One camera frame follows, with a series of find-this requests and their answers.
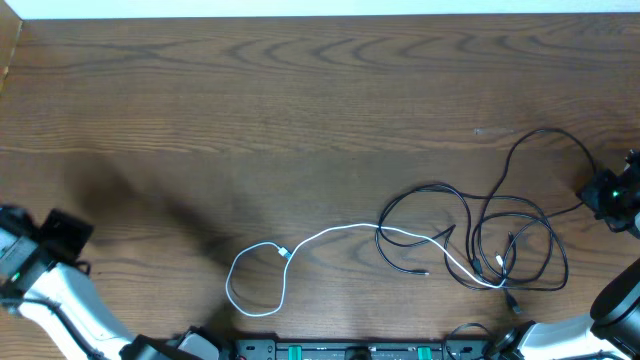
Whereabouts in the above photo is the white usb cable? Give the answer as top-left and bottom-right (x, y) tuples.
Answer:
(224, 222), (507, 319)

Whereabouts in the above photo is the black usb cable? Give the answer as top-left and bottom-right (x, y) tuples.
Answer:
(442, 128), (599, 316)

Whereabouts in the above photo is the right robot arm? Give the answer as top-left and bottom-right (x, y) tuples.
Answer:
(486, 150), (639, 360)

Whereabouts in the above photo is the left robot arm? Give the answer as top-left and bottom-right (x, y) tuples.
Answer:
(1, 205), (223, 360)

